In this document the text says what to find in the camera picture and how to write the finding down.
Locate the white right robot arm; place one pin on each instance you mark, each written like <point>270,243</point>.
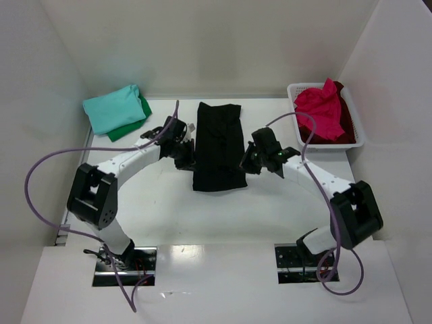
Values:
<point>353,204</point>

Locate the crumpled pink t shirt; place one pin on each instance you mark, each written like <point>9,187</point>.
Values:
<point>324,106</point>

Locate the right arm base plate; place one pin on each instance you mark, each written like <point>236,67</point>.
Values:
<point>292,268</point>

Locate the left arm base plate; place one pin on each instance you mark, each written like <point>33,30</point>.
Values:
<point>143,264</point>

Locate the white plastic basket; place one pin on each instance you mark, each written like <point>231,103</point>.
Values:
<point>293,90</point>

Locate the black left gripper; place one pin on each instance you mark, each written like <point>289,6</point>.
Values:
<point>185,157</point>

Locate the black t shirt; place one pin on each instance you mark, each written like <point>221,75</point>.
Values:
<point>219,149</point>

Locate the folded light blue t shirt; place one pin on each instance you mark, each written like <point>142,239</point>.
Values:
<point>114,110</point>

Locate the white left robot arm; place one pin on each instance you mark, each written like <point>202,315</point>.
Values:
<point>93,198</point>

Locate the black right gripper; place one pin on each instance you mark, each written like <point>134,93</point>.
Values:
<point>252,160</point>

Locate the dark red t shirt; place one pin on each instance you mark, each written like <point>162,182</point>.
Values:
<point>347,138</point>

